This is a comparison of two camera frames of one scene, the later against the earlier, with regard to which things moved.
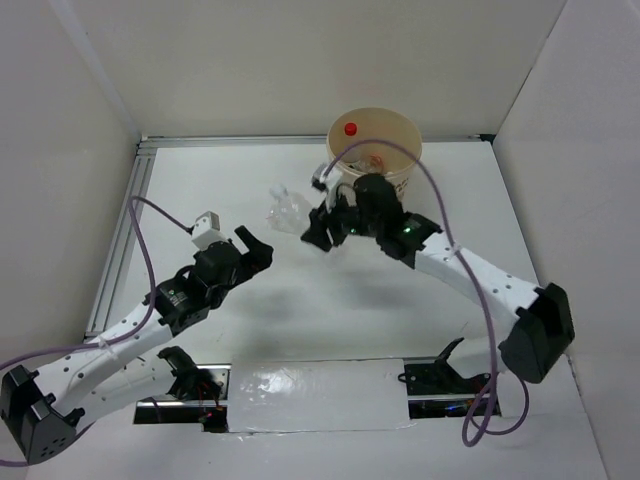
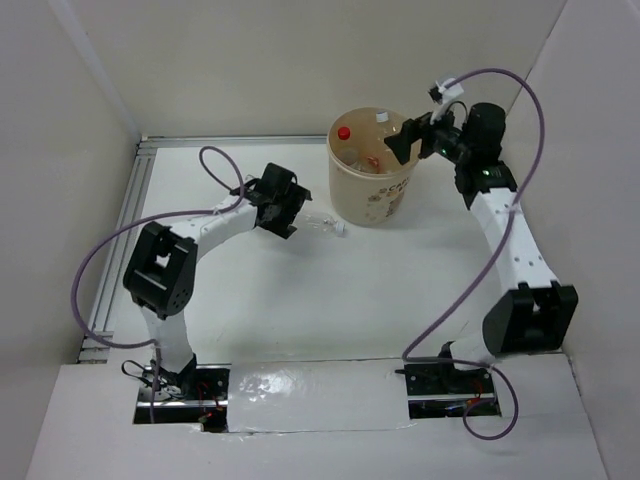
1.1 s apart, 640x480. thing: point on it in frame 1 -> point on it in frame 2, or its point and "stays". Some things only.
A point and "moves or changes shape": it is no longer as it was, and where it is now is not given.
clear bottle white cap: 288,211 moves or changes shape
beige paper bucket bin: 375,140 stays
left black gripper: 256,259 -> 295,197
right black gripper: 320,220 -> 412,131
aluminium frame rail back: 147,139 stays
